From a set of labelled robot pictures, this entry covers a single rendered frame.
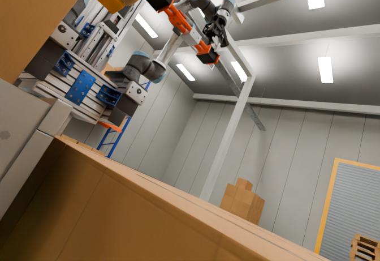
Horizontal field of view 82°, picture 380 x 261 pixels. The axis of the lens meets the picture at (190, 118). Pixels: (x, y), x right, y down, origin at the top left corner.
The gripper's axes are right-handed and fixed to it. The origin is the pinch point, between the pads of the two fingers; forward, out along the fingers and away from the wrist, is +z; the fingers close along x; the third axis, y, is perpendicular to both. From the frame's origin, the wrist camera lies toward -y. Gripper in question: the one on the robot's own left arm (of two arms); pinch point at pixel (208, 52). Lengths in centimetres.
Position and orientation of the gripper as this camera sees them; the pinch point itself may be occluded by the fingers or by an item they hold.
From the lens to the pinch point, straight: 116.8
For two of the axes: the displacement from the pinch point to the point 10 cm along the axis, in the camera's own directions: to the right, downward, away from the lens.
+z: -4.0, 8.7, -3.0
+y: -6.2, -4.9, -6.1
